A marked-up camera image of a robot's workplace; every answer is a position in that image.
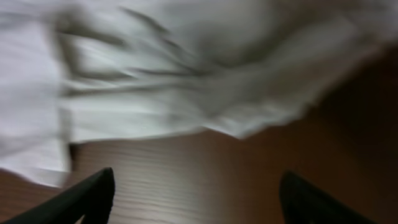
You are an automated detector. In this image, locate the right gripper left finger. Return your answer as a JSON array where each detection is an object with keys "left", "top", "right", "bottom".
[{"left": 3, "top": 167, "right": 115, "bottom": 224}]

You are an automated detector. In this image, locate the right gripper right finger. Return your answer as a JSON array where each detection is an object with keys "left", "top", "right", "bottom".
[{"left": 279, "top": 171, "right": 376, "bottom": 224}]

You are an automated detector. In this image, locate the white shirt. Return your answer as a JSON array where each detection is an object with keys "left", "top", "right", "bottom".
[{"left": 1, "top": 0, "right": 397, "bottom": 187}]

